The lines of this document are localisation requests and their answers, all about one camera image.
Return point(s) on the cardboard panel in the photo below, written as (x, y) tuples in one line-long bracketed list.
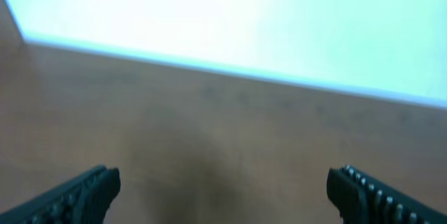
[(10, 37)]

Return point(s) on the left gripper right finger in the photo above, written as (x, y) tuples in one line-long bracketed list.
[(362, 199)]

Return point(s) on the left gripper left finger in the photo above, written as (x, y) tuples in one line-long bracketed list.
[(83, 199)]

